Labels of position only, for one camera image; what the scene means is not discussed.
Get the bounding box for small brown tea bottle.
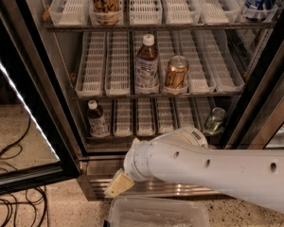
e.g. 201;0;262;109
87;100;110;138

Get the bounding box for black floor cables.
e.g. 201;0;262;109
0;116;49;227

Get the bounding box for wire shelf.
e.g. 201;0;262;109
44;22;276;32
72;92;241;101

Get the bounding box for glass fridge door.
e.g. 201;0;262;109
0;0;80;196

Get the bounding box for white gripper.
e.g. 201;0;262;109
104;138;154;198

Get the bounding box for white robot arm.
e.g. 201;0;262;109
105;127;284;214

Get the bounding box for top wire shelf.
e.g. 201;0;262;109
44;22;276;32

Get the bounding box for clear plastic bin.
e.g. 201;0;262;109
107;197;210;227

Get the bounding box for steel fridge base grille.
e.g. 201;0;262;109
78;152;219;201

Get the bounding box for gold drink can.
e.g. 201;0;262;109
165;56;189;89

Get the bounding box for middle wire shelf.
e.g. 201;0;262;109
72;92;241;101

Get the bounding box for green drink can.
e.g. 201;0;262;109
204;107;226;133

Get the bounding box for right fridge door frame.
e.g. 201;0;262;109
221;8;284;149

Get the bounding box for tall brown tea bottle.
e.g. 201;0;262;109
134;34;159;95

